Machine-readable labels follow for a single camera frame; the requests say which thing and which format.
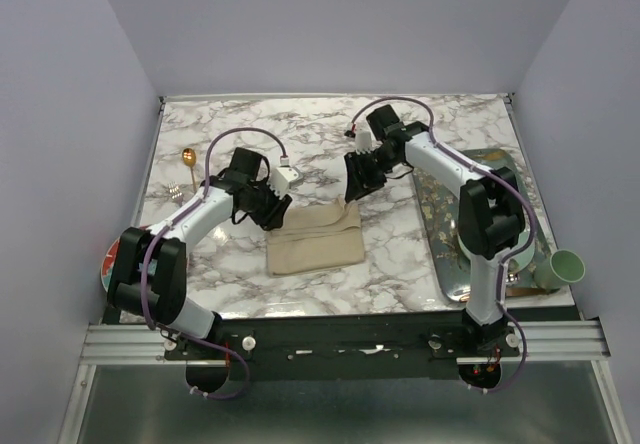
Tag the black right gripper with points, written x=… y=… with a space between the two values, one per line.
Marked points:
x=363 y=185

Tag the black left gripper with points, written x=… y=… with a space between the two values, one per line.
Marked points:
x=273 y=218

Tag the beige linen napkin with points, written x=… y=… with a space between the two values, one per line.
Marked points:
x=316 y=238

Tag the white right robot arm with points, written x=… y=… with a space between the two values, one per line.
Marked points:
x=492 y=213

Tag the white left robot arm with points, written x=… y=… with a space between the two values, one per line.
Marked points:
x=191 y=223

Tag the floral teal serving tray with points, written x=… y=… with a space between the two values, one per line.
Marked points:
x=439 y=209

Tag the silver fork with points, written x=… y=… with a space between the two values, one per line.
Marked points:
x=176 y=194

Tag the gold spoon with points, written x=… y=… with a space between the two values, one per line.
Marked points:
x=189 y=159

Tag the red and blue round plate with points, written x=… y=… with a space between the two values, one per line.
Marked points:
x=107 y=264

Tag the mint green plate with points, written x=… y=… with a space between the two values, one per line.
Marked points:
x=519 y=261

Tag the silver spoon on tray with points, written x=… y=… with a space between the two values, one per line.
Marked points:
x=512 y=279

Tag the mint green cup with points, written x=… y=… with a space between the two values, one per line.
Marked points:
x=560 y=269

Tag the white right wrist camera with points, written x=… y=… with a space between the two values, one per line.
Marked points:
x=363 y=142

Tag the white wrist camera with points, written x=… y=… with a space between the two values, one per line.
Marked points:
x=363 y=142
x=282 y=179

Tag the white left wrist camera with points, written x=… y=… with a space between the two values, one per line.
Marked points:
x=282 y=179

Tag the black mounting base plate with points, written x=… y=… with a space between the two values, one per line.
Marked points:
x=435 y=345

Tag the aluminium frame rail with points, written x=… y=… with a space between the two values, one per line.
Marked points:
x=122 y=345

